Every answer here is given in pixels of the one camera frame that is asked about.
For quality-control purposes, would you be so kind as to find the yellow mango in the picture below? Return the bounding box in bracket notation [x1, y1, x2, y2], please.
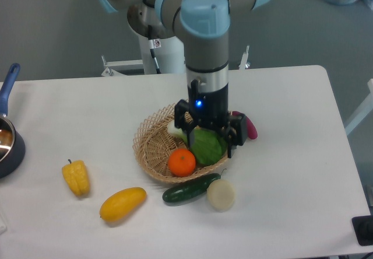
[99, 187, 147, 222]

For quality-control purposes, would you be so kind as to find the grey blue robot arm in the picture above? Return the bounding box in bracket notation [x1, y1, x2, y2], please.
[101, 0, 270, 150]

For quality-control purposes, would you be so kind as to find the green cucumber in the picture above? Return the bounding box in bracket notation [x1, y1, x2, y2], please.
[162, 172, 223, 205]

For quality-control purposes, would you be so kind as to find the orange fruit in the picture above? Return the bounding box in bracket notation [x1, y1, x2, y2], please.
[167, 148, 196, 177]

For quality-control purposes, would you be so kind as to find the blue handled saucepan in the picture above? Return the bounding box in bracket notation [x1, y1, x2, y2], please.
[1, 63, 26, 178]

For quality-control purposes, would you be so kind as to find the yellow bell pepper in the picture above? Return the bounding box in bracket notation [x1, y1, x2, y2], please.
[62, 159, 90, 197]

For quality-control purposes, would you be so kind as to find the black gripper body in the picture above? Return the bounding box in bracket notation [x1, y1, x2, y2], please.
[188, 79, 229, 131]

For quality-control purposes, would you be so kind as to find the woven wicker basket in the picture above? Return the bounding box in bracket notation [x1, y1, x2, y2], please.
[133, 103, 228, 184]

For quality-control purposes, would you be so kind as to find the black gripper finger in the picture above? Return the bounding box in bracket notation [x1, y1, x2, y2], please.
[174, 99, 196, 148]
[217, 113, 248, 158]

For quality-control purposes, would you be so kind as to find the black device at edge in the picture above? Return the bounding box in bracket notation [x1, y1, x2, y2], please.
[351, 215, 372, 246]

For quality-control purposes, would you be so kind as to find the green bok choy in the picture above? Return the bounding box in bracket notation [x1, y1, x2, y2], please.
[167, 120, 227, 166]

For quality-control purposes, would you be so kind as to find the purple sweet potato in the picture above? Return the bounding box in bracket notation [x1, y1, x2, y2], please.
[230, 111, 258, 141]

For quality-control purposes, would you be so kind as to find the white frame at right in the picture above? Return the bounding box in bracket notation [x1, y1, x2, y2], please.
[344, 79, 372, 135]

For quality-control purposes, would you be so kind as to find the white round onion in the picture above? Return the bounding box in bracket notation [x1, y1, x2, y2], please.
[206, 179, 235, 211]

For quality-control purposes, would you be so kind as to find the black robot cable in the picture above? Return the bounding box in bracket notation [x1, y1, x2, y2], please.
[147, 24, 161, 75]

